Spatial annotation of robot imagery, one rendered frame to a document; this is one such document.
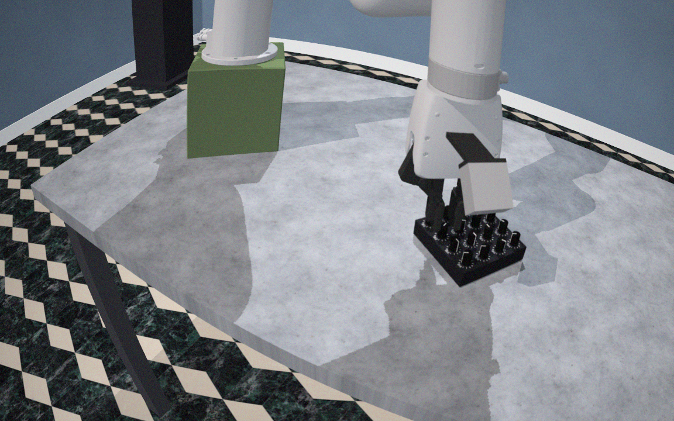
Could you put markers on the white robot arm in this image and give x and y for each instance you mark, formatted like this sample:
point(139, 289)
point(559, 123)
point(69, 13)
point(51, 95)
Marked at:
point(465, 46)

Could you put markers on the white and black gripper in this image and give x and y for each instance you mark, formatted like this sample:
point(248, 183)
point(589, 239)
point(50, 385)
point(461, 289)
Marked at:
point(432, 159)

